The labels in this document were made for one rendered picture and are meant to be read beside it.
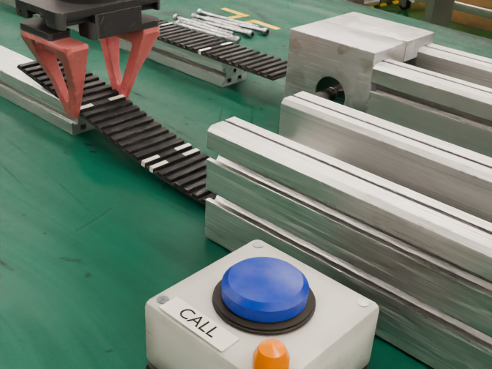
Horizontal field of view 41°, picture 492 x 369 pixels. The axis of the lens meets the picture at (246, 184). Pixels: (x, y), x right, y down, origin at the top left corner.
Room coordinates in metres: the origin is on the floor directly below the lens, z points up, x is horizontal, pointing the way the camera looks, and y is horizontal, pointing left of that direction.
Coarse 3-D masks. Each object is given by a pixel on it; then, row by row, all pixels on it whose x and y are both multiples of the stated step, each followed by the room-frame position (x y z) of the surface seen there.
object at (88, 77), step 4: (88, 72) 0.59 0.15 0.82; (88, 76) 0.59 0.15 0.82; (92, 76) 0.59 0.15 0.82; (96, 76) 0.59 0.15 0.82; (64, 80) 0.57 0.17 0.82; (88, 80) 0.58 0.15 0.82; (92, 80) 0.58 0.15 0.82; (96, 80) 0.59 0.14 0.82; (44, 84) 0.56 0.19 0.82; (48, 84) 0.56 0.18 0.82; (52, 84) 0.56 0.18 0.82; (48, 88) 0.55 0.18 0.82; (52, 88) 0.55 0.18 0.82; (52, 92) 0.55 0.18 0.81
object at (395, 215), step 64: (256, 128) 0.39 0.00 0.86; (320, 128) 0.41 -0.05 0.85; (384, 128) 0.40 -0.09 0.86; (256, 192) 0.35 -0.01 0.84; (320, 192) 0.32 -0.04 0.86; (384, 192) 0.31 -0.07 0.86; (448, 192) 0.35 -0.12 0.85; (320, 256) 0.32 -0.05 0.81; (384, 256) 0.29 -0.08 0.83; (448, 256) 0.27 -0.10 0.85; (384, 320) 0.29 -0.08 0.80; (448, 320) 0.28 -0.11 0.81
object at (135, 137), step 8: (136, 128) 0.51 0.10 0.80; (144, 128) 0.52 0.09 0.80; (152, 128) 0.52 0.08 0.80; (160, 128) 0.52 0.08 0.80; (112, 136) 0.50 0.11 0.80; (120, 136) 0.50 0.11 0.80; (128, 136) 0.50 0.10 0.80; (136, 136) 0.51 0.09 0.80; (144, 136) 0.50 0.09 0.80; (152, 136) 0.51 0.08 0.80; (120, 144) 0.49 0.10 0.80; (128, 144) 0.49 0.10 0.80; (136, 144) 0.49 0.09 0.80
